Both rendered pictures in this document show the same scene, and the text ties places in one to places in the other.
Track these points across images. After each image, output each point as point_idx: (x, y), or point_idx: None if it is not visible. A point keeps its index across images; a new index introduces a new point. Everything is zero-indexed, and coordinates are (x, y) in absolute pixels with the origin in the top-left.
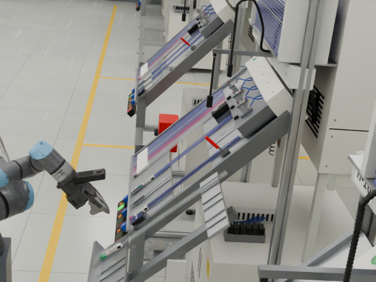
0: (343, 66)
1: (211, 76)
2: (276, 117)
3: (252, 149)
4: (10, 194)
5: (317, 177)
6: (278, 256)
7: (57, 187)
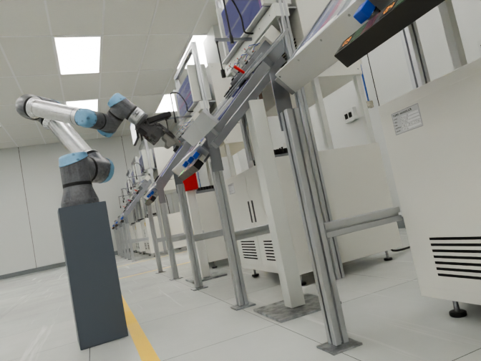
0: (300, 6)
1: (219, 56)
2: None
3: (267, 64)
4: (95, 157)
5: (312, 84)
6: (313, 137)
7: (136, 127)
